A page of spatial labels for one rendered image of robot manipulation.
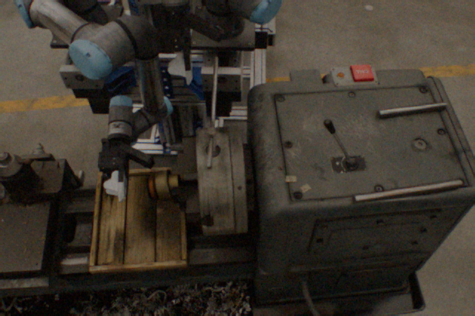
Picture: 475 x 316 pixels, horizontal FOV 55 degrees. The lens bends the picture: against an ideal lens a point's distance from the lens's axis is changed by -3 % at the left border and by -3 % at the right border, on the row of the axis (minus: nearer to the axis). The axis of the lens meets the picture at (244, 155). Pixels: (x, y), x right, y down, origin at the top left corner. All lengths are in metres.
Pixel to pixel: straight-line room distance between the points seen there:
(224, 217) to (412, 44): 2.58
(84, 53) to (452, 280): 2.05
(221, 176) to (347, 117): 0.39
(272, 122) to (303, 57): 2.04
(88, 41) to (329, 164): 0.70
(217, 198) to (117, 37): 0.49
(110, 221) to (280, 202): 0.65
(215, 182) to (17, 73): 2.50
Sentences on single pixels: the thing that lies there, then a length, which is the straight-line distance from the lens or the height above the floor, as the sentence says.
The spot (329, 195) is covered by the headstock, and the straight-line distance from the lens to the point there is 1.19.
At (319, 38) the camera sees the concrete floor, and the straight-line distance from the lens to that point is 3.48.
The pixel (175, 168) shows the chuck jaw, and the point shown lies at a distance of 1.37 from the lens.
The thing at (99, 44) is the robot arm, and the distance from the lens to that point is 1.29.
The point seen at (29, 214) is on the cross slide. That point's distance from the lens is 1.61.
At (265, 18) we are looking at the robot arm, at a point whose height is 1.31.
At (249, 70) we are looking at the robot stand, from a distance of 2.88.
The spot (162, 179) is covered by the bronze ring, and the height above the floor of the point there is 1.12.
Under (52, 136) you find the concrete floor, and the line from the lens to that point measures 3.08.
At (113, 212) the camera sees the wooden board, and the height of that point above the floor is 0.89.
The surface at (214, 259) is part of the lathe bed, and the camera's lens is 1.52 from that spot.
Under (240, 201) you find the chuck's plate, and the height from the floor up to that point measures 1.17.
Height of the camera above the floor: 2.27
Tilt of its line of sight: 55 degrees down
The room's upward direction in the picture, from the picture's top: straight up
